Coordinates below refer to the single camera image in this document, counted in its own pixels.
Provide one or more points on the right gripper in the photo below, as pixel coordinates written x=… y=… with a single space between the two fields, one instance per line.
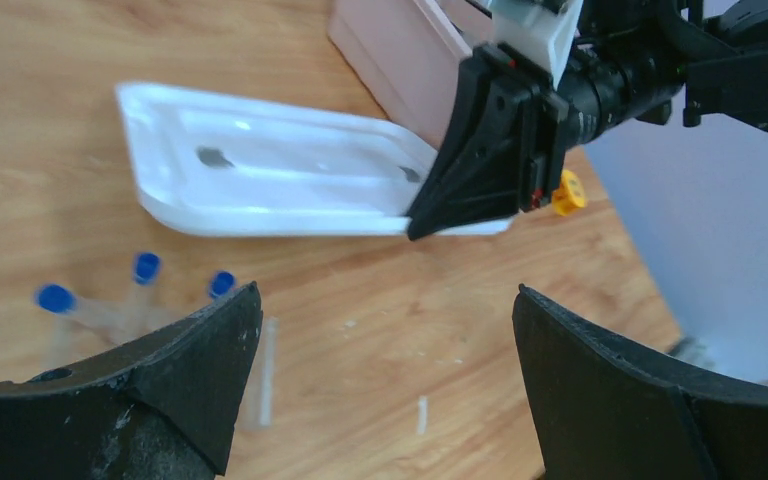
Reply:
x=504 y=147

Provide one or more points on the white plastic lid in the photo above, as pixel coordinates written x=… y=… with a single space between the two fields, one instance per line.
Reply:
x=210 y=164

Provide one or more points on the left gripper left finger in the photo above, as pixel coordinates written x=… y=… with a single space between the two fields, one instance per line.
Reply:
x=70 y=426

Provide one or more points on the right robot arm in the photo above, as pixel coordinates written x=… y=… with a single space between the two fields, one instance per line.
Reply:
x=726 y=70

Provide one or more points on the test tube blue cap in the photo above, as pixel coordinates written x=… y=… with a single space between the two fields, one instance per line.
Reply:
x=220 y=284
x=73 y=311
x=138 y=304

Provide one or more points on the clear test tube rack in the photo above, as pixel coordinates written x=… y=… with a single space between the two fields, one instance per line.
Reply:
x=223 y=350

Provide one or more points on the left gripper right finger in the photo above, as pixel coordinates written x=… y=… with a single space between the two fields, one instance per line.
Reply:
x=607 y=407

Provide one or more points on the yellow plastic block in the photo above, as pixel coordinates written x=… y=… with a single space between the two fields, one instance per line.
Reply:
x=570 y=196

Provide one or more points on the pink plastic bin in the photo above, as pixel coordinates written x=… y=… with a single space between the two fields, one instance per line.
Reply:
x=407 y=54

